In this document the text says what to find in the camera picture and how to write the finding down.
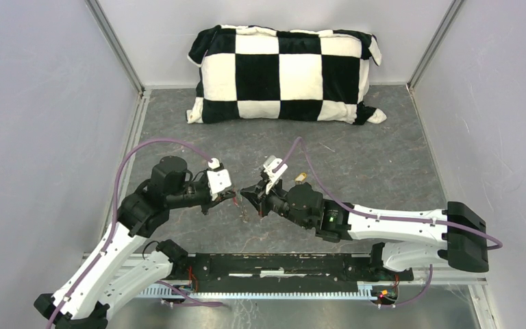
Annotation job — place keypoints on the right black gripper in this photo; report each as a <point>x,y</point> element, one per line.
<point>261,200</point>

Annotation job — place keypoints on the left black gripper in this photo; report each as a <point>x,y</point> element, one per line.
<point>221,197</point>

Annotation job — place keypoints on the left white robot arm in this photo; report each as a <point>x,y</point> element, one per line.
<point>95,294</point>

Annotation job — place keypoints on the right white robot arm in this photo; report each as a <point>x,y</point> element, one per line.
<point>455,235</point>

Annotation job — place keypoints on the yellow tagged key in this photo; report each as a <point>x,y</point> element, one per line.
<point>301,178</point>

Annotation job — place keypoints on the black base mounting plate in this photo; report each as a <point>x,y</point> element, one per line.
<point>282,273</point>

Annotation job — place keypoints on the black and white checkered pillow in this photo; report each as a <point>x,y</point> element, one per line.
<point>254,72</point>

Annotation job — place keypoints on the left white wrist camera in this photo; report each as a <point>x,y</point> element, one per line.
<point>219,182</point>

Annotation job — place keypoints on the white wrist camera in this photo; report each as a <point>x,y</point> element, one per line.
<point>219,182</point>
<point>272,170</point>

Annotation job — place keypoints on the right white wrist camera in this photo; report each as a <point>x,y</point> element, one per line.
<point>272,170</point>

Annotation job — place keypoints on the white slotted cable duct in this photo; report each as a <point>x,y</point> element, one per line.
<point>359,292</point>

